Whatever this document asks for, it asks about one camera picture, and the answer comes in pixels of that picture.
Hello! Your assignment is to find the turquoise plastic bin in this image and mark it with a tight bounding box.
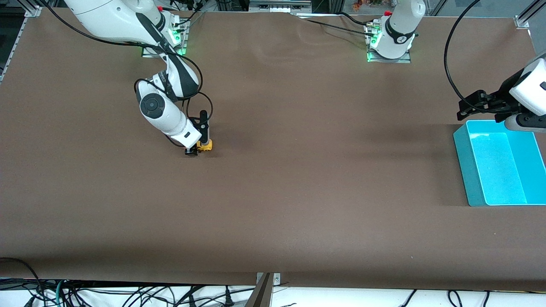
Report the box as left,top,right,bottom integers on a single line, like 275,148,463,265
453,119,546,207

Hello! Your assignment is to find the brown table mat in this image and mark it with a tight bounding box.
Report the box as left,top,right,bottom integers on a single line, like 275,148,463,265
0,8,546,293

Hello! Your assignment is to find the dark slanted support strut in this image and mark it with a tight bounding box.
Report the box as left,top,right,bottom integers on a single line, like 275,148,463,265
245,273,274,307

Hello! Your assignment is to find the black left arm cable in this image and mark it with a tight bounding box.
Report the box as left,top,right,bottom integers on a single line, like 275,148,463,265
443,0,519,113

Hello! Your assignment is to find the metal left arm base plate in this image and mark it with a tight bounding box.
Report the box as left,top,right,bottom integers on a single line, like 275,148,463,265
367,25,412,64

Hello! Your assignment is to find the aluminium corner bracket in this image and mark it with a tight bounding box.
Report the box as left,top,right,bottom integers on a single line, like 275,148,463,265
514,0,542,30

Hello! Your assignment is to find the short black base cable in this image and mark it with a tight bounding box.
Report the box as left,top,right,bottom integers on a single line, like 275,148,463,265
339,12,374,27

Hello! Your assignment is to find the grey aluminium frame profile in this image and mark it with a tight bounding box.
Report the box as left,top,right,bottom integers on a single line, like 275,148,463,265
249,0,313,14

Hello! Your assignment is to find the small metal edge bracket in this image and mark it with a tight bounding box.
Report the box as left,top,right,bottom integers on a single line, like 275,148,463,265
256,272,282,286

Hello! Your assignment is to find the long black base cable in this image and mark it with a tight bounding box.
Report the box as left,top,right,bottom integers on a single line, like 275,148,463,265
296,16,377,36

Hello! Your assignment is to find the aluminium table edge rail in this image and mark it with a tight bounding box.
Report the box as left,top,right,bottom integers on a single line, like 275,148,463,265
0,5,42,82

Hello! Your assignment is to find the black looped floor cable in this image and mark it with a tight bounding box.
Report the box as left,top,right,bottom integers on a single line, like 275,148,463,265
0,257,45,307

